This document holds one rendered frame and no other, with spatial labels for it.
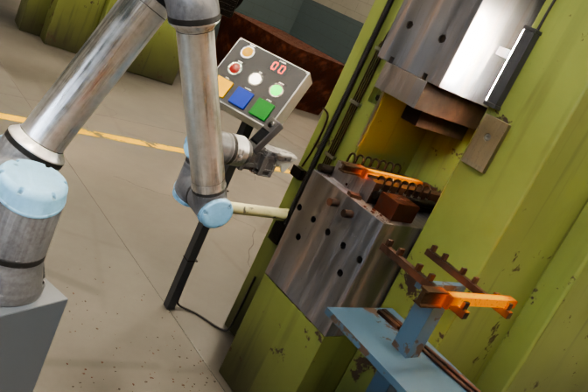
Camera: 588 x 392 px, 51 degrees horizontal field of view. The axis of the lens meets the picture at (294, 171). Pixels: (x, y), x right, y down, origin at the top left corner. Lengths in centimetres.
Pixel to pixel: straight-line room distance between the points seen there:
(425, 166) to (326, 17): 895
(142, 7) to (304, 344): 127
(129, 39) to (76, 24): 523
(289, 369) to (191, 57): 125
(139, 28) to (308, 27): 1024
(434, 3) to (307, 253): 95
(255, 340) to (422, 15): 131
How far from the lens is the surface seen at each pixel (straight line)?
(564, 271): 237
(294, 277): 223
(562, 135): 195
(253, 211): 241
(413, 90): 206
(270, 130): 178
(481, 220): 202
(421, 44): 210
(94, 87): 149
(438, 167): 253
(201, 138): 148
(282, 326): 228
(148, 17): 148
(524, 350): 245
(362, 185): 212
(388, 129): 242
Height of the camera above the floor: 143
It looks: 15 degrees down
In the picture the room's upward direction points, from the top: 25 degrees clockwise
